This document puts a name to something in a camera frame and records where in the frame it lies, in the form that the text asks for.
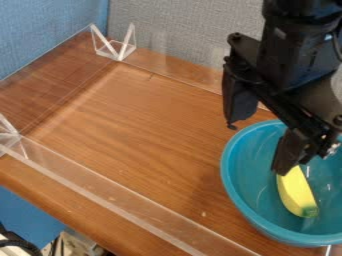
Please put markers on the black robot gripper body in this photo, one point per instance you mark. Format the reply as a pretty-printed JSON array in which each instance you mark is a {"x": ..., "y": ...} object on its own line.
[{"x": 292, "y": 65}]

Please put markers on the white cluttered object below table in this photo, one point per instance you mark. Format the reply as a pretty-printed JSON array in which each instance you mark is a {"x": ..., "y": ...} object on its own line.
[{"x": 73, "y": 243}]

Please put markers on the clear acrylic barrier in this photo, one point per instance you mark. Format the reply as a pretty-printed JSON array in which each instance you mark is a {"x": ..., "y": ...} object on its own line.
[
  {"x": 177, "y": 69},
  {"x": 170, "y": 226}
]

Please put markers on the blue plastic bowl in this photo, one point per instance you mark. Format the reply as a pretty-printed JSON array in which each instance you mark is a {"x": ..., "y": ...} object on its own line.
[{"x": 250, "y": 185}]

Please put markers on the dark object under table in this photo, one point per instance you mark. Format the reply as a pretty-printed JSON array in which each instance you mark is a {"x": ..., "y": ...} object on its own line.
[{"x": 12, "y": 240}]

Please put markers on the clear acrylic corner bracket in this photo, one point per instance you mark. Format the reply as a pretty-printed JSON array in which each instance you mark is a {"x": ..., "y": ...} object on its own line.
[{"x": 110, "y": 48}]

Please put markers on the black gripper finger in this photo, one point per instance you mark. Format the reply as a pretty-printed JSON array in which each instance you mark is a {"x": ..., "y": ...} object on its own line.
[
  {"x": 296, "y": 149},
  {"x": 240, "y": 100}
]

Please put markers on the yellow toy banana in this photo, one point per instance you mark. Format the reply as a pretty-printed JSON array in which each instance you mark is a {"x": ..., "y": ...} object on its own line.
[{"x": 296, "y": 194}]

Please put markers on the clear acrylic back barrier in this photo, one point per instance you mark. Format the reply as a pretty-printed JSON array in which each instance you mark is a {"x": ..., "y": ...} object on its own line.
[{"x": 177, "y": 69}]

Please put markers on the clear acrylic front barrier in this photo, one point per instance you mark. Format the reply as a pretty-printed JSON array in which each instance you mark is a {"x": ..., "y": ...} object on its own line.
[{"x": 170, "y": 226}]

